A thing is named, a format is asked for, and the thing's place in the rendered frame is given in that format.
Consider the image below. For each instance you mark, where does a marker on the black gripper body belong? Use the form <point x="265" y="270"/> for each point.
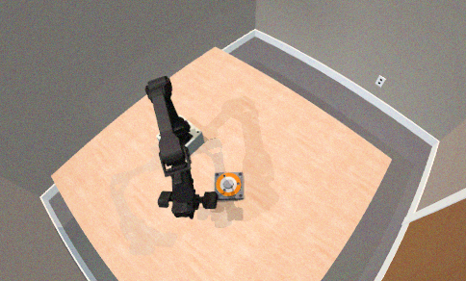
<point x="208" y="201"/>

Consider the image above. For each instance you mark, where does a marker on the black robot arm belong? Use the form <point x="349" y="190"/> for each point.
<point x="174" y="131"/>

